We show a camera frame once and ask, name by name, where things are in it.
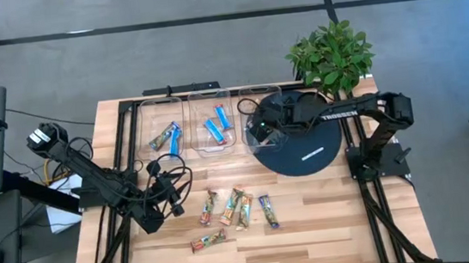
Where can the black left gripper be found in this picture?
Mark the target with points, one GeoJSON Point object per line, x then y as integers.
{"type": "Point", "coordinates": [169, 194]}

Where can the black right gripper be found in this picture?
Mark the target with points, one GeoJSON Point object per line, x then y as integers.
{"type": "Point", "coordinates": [278, 116]}

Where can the blue green granola bar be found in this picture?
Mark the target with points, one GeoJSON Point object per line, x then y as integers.
{"type": "Point", "coordinates": [269, 211]}
{"type": "Point", "coordinates": [161, 137]}
{"type": "Point", "coordinates": [175, 140]}

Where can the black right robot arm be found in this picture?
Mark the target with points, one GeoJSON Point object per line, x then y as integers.
{"type": "Point", "coordinates": [345, 112]}

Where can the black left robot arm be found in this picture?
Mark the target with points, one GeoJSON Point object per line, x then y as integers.
{"type": "Point", "coordinates": [92, 175]}

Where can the clear plastic bin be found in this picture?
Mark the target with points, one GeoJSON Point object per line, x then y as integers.
{"type": "Point", "coordinates": [246, 98]}
{"type": "Point", "coordinates": [151, 113]}
{"type": "Point", "coordinates": [204, 104]}

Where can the white label strip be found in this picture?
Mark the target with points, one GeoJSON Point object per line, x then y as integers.
{"type": "Point", "coordinates": [313, 153]}

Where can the dark blue round mat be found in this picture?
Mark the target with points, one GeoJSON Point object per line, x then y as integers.
{"type": "Point", "coordinates": [327, 148]}

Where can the potted green plant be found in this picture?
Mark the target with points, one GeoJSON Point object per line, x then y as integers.
{"type": "Point", "coordinates": [331, 57]}

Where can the white box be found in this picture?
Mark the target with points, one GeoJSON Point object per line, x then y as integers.
{"type": "Point", "coordinates": [63, 212]}

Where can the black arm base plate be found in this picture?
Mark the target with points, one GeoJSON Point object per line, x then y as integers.
{"type": "Point", "coordinates": [90, 199]}
{"type": "Point", "coordinates": [398, 169]}

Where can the black bar camera mount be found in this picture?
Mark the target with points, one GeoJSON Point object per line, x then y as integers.
{"type": "Point", "coordinates": [180, 88]}

